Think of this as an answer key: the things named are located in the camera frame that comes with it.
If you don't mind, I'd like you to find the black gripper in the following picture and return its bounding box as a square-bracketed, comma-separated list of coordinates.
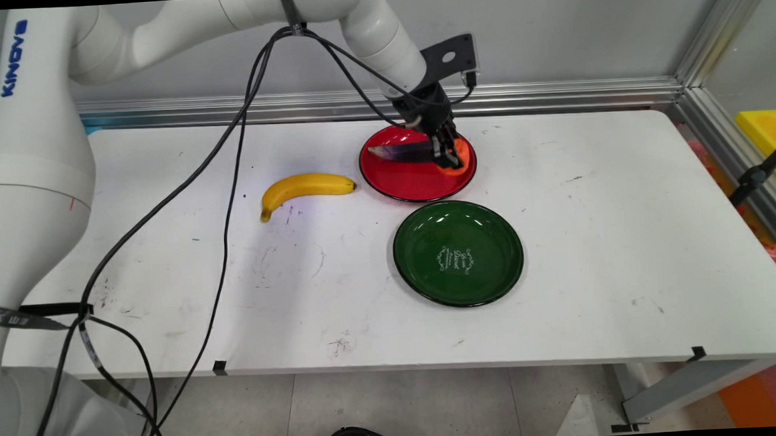
[391, 79, 465, 171]

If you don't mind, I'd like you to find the toy knife with orange handle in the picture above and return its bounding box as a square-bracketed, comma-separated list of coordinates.
[366, 137, 473, 180]

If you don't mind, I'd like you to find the red round plate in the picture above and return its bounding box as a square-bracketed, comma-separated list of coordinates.
[357, 121, 480, 206]

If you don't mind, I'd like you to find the green round plate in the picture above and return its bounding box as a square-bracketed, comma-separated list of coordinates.
[391, 197, 527, 311]

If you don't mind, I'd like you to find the yellow banana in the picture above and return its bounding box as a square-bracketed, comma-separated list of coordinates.
[258, 171, 359, 223]

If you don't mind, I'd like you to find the yellow plastic box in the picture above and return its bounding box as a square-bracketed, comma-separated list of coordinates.
[733, 109, 776, 183]

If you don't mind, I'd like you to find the grey table leg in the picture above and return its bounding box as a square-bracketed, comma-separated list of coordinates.
[609, 356, 776, 433]

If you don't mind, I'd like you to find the orange box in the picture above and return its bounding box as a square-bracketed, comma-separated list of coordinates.
[715, 358, 776, 429]

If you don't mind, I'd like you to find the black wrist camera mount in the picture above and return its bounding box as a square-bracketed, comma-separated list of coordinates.
[419, 33, 481, 90]

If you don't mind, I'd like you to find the black camera cable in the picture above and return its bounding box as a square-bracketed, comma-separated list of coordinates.
[301, 23, 479, 132]

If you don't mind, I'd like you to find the long aluminium frame rail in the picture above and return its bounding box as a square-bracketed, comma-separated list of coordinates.
[74, 75, 686, 135]

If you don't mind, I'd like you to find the thin black cable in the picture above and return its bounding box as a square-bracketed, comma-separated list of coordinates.
[124, 43, 293, 436]

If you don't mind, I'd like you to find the short aluminium frame rail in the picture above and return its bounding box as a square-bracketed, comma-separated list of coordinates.
[671, 83, 776, 255]

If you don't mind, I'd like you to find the thick black cable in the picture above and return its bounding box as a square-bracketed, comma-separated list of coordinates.
[12, 26, 309, 436]

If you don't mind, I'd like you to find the aluminium frame post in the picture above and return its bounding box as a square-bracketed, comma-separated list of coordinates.
[670, 0, 776, 90]

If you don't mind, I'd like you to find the black looping cable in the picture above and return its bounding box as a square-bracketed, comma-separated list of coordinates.
[78, 312, 169, 436]

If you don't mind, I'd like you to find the black velcro strap with print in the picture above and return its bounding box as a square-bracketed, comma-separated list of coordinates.
[0, 301, 96, 335]

